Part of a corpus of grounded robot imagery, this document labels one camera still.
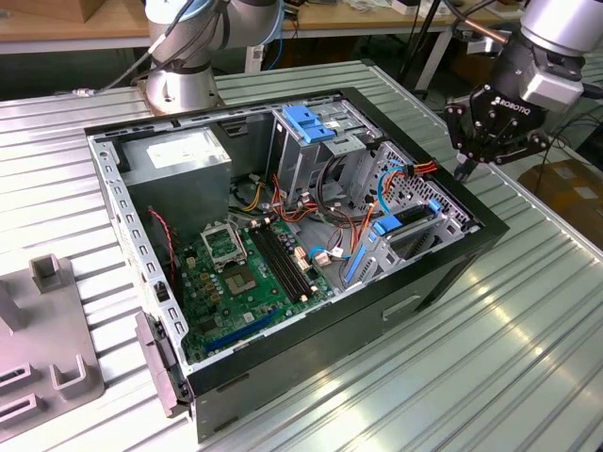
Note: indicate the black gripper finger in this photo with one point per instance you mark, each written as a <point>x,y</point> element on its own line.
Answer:
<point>513,150</point>
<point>457,129</point>

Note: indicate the small white box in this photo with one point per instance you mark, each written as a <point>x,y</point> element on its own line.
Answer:
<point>405,7</point>

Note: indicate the green motherboard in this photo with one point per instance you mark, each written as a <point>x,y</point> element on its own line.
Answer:
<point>264,306</point>

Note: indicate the black tripod stand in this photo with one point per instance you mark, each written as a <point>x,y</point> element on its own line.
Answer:
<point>420,40</point>

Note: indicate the black PC case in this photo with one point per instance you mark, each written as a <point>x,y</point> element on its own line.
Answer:
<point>330,339</point>

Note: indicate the brown cardboard box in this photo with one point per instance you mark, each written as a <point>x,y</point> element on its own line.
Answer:
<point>94,9</point>
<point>565,198</point>

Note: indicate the black RAM slot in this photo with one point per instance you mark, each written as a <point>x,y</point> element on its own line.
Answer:
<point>278,263</point>
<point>292,263</point>
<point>286,263</point>
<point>272,263</point>

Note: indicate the grey disk bay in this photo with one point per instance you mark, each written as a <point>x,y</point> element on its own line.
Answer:
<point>377,249</point>

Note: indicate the hard disk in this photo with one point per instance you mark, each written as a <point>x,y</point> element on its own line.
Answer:
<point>387,225</point>

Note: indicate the blue expansion slot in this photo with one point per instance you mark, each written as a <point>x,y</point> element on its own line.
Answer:
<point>240,331</point>

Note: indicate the metal slat side table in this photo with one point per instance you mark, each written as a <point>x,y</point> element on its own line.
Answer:
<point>594,70</point>

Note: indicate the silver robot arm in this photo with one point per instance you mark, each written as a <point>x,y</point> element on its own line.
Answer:
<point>179,70</point>

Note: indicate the grey parts rack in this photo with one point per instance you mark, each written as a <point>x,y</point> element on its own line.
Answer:
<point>47,329</point>

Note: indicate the grey camera bracket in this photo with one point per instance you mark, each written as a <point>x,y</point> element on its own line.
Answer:
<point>480,44</point>

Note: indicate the wooden desk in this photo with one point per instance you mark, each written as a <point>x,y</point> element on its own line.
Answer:
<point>367,21</point>
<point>47,28</point>

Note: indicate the CPU socket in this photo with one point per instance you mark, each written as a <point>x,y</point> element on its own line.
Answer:
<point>240,281</point>

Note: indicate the grey plastic case latch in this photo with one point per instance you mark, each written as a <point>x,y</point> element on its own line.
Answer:
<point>158,358</point>

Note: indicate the grey power supply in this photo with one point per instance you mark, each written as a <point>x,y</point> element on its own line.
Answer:
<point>179,198</point>

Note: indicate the blue plastic drive latch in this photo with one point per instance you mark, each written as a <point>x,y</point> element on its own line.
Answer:
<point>306,124</point>

